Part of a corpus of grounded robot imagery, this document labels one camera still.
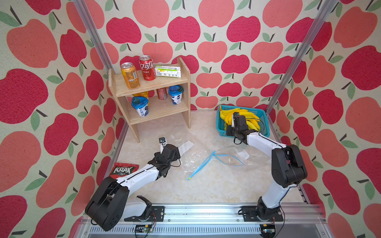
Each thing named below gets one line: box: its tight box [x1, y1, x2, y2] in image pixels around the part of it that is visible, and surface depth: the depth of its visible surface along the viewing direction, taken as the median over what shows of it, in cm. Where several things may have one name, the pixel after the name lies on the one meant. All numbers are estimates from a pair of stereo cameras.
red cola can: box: [138, 54, 157, 82], surface depth 72 cm
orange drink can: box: [120, 61, 141, 90], surface depth 68 cm
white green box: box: [154, 65, 182, 78], surface depth 78 cm
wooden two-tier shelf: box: [108, 57, 191, 144], surface depth 86 cm
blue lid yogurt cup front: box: [130, 96, 150, 118], surface depth 86 cm
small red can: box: [156, 87, 168, 101], surface depth 98 cm
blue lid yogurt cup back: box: [168, 84, 185, 105], surface depth 92 cm
